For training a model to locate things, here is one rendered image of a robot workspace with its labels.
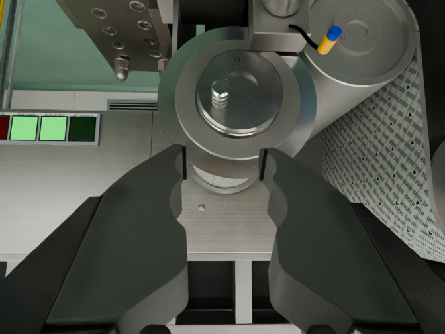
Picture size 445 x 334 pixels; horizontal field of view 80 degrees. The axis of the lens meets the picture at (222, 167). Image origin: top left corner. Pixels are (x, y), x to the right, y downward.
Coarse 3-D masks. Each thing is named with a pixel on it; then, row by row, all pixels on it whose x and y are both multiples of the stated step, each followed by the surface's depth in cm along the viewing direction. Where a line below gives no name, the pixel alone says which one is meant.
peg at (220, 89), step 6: (216, 84) 20; (222, 84) 20; (228, 84) 20; (216, 90) 20; (222, 90) 20; (228, 90) 20; (216, 96) 20; (222, 96) 20; (228, 96) 21; (216, 102) 21; (222, 102) 21; (216, 108) 22; (222, 108) 22
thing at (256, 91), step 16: (208, 64) 23; (224, 64) 23; (240, 64) 23; (256, 64) 23; (272, 64) 23; (208, 80) 23; (240, 80) 23; (256, 80) 23; (272, 80) 23; (208, 96) 22; (240, 96) 23; (256, 96) 23; (272, 96) 23; (208, 112) 22; (224, 112) 22; (240, 112) 22; (256, 112) 22; (272, 112) 22; (224, 128) 22; (240, 128) 22; (256, 128) 22
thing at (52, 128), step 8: (48, 120) 57; (56, 120) 57; (64, 120) 57; (48, 128) 56; (56, 128) 56; (64, 128) 57; (40, 136) 56; (48, 136) 56; (56, 136) 56; (64, 136) 56
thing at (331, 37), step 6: (300, 30) 21; (330, 30) 18; (336, 30) 18; (306, 36) 21; (324, 36) 19; (330, 36) 18; (336, 36) 18; (312, 42) 21; (324, 42) 19; (330, 42) 19; (318, 48) 20; (324, 48) 19; (330, 48) 20
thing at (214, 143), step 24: (216, 48) 25; (240, 48) 25; (192, 72) 24; (288, 72) 25; (192, 96) 24; (288, 96) 24; (192, 120) 24; (288, 120) 24; (216, 144) 24; (240, 144) 24; (264, 144) 24
